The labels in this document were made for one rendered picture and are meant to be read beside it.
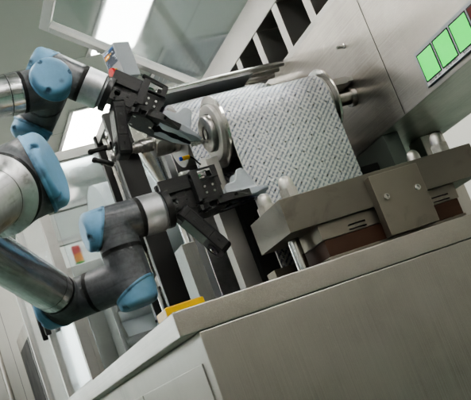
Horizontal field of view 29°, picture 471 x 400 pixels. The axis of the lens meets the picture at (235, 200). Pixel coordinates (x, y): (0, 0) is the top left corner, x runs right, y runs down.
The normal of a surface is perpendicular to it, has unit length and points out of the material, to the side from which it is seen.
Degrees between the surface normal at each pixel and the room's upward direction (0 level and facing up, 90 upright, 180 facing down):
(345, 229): 90
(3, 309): 90
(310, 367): 90
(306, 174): 90
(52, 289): 132
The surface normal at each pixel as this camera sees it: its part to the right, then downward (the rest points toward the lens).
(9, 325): 0.28, -0.29
